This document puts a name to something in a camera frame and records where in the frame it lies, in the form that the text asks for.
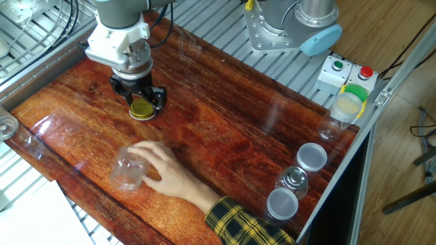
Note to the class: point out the clear jar white plastic lid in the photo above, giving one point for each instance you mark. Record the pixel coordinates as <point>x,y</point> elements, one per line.
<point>282,203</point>
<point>311,156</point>

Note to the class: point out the white paper sheet stack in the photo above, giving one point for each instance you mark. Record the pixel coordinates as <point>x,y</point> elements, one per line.
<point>34,221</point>

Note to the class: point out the bare human hand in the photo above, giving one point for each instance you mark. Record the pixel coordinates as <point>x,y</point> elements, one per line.
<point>173,177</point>

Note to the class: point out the grey box green button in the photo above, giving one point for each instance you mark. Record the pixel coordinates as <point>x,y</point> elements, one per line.
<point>332,76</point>

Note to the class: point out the white printed wrist mount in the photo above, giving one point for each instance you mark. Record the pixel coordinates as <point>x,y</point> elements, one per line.
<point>109,44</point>

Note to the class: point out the grey aluminium rail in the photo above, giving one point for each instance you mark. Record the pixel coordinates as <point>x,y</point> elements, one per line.
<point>34,71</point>

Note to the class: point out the gold metal jar lid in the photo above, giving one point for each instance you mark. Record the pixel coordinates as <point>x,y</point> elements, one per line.
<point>141,109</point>

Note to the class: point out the grey box red button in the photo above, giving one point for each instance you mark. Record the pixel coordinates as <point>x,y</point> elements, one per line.
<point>366,81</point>

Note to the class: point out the dark chair leg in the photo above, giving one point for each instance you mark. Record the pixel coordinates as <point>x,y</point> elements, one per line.
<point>408,197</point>
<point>425,156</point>

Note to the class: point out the silver metal mounting plate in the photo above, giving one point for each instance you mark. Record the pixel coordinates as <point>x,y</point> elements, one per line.
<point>20,8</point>

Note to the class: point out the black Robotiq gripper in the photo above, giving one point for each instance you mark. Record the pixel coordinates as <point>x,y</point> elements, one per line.
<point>136,86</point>

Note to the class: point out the aluminium frame post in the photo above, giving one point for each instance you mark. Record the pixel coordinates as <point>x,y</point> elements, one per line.
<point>402,73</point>

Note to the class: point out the silver UR5 robot arm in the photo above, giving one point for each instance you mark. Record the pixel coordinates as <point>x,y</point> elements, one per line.
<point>119,13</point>

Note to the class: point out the small clear glass jar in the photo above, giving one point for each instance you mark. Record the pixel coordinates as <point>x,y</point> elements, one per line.
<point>127,171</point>

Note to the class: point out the large clear jar white lid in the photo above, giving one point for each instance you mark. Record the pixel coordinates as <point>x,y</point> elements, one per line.
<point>346,106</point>

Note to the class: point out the empty clear lidless jar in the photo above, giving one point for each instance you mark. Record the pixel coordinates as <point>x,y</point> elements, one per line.
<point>7,127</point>

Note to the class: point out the glossy wood grain mat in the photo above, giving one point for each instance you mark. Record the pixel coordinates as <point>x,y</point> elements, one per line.
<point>238,129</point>

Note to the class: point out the forearm yellow black plaid sleeve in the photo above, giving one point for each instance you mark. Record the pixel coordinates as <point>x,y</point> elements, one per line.
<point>238,228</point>

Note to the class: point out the yellow box green round cap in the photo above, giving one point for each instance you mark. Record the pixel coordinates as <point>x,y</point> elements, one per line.
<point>356,91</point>

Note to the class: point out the clear jar silver metal lid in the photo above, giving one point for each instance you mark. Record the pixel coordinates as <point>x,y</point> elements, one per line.
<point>293,178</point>

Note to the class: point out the black flat panel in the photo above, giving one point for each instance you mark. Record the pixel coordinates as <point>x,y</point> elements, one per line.
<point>337,211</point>

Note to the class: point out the yellow plastic clip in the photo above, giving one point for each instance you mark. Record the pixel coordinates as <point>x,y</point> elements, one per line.
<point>249,4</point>

